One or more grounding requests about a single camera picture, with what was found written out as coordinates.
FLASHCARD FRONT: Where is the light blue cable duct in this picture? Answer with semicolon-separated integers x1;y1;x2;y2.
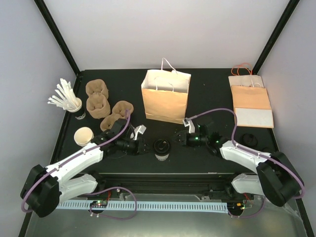
57;200;228;214

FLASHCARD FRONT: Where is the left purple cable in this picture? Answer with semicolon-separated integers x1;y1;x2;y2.
21;110;131;213

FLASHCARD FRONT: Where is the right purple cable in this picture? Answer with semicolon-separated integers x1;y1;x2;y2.
189;108;306;199

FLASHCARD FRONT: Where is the brown cup carrier stack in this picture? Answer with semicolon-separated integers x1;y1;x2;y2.
85;79;111;119

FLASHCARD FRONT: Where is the stack of paper cups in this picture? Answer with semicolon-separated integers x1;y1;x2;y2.
74;127;94;147

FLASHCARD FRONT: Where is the flat brown paper bag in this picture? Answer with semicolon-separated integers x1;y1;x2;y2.
231;85;274;128

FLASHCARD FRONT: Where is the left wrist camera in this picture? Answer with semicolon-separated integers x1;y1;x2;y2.
133;125;147;140

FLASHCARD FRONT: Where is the right black frame post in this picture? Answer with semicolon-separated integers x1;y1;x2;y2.
252;0;300;75

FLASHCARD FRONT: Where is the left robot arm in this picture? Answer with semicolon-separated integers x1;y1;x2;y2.
20;118;149;218

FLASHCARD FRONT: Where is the orange bag handle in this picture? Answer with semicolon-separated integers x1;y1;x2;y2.
231;62;253;76

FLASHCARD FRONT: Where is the cup of white stirrers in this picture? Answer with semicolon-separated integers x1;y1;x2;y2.
47;78;86;120

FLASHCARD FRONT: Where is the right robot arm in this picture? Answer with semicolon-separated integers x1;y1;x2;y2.
174;120;304;207

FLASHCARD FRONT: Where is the brown paper bag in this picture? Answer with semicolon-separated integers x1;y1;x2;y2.
231;85;274;128
141;63;191;124

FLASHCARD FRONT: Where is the purple cable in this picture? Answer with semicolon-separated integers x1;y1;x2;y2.
189;108;306;199
21;110;131;213

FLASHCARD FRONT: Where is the left black frame post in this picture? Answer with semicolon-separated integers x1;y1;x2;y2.
34;0;80;76

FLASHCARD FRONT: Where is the black frame post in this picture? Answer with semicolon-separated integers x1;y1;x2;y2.
252;0;300;75
34;0;80;76

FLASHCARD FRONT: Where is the small brown cup carrier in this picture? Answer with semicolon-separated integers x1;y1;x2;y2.
100;101;134;131

